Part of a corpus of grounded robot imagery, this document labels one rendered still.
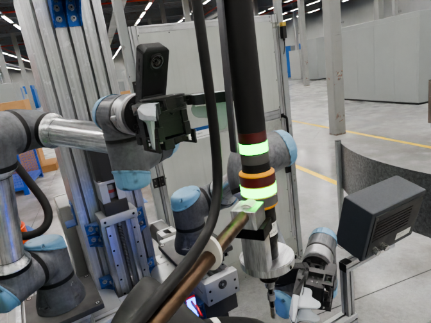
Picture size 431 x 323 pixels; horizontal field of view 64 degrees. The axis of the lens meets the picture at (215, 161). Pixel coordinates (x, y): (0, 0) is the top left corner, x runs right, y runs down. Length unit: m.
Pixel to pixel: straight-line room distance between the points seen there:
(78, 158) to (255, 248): 0.98
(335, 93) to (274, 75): 4.62
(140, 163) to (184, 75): 1.65
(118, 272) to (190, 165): 1.18
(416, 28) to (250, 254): 9.82
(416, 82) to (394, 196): 9.03
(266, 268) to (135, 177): 0.37
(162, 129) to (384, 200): 0.83
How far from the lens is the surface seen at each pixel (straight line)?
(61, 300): 1.25
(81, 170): 1.32
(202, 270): 0.30
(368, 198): 1.18
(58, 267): 1.20
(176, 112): 0.54
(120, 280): 1.39
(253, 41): 0.39
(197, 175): 2.41
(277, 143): 1.00
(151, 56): 0.55
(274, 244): 0.44
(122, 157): 0.70
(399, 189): 1.26
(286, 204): 2.93
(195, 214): 1.29
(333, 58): 7.19
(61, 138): 0.95
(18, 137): 0.97
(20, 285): 1.12
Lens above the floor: 1.71
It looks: 15 degrees down
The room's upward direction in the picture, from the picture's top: 9 degrees counter-clockwise
